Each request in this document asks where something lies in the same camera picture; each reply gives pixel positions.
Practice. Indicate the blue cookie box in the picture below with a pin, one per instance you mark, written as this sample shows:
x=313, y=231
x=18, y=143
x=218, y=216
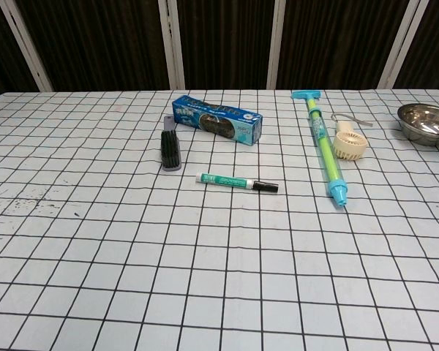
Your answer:
x=212, y=113

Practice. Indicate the white screen frame post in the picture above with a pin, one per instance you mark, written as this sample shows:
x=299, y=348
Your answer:
x=172, y=36
x=277, y=44
x=403, y=44
x=28, y=47

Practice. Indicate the green white marker body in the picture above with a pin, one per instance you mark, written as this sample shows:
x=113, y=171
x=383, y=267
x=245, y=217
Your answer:
x=223, y=180

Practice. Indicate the dark brown screen panel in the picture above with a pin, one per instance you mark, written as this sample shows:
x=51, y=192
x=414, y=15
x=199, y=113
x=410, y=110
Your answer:
x=0, y=55
x=227, y=44
x=435, y=36
x=95, y=44
x=336, y=36

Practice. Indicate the stainless steel bowl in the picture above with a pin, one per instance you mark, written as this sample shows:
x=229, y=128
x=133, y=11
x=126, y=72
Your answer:
x=424, y=120

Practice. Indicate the teal green water pump toy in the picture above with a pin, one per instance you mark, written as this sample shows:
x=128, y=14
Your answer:
x=325, y=146

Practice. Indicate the grey brush black bristles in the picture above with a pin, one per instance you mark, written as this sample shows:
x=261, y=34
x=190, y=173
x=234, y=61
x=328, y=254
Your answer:
x=170, y=150

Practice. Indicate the white black checkered tablecloth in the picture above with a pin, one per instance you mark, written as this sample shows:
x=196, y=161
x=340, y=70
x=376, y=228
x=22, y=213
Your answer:
x=219, y=274

